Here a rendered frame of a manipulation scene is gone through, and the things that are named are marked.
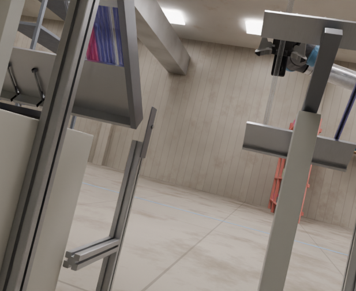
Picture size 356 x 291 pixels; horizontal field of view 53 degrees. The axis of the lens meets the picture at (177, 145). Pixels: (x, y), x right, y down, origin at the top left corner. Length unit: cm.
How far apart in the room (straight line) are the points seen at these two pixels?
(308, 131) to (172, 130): 940
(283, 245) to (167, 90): 976
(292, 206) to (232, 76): 946
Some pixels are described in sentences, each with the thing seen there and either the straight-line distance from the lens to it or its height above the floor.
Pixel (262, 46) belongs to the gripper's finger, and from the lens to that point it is 120.
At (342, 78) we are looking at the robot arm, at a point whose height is 108.
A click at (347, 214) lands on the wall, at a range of 1013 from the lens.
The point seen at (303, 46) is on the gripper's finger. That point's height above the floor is 104.
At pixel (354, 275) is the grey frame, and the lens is 117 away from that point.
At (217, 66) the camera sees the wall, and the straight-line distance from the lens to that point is 1053.
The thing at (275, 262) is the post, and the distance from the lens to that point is 102.
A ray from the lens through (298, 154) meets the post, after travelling 101.
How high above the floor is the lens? 60
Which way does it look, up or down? 3 degrees up
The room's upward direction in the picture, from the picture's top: 13 degrees clockwise
